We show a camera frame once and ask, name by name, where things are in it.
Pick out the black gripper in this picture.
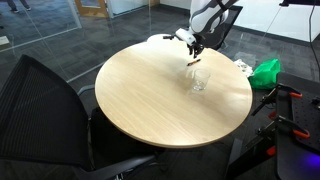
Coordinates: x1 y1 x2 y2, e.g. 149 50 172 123
188 34 204 59

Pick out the orange pen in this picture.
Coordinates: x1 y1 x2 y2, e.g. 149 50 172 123
186 59 201 66

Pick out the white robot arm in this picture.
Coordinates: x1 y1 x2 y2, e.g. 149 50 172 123
188 0 238 58

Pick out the black perforated robot base table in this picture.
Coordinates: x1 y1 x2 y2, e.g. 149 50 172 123
225 72 320 180

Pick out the clear drinking glass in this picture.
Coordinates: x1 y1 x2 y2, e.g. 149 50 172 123
192 69 211 91

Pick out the white crumpled plastic bag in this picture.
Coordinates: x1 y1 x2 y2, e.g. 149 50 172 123
235 59 254 77

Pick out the round wooden table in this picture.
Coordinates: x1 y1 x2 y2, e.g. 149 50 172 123
95 40 252 148

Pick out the green plastic bag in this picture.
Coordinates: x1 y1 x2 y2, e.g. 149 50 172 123
249 59 281 89

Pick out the black mesh office chair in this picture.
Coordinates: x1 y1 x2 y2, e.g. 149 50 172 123
0 55 156 180

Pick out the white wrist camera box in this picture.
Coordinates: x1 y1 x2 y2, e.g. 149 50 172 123
175 28 196 46

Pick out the orange handled clamp rear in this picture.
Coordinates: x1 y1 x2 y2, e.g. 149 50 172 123
251 83 304 117

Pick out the orange handled clamp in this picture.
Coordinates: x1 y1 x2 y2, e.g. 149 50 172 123
255 114 311 140
251 83 304 117

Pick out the orange handled clamp front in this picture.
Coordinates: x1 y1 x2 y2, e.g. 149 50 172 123
255 114 311 140

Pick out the black cable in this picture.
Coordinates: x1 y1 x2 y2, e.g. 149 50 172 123
308 0 320 73

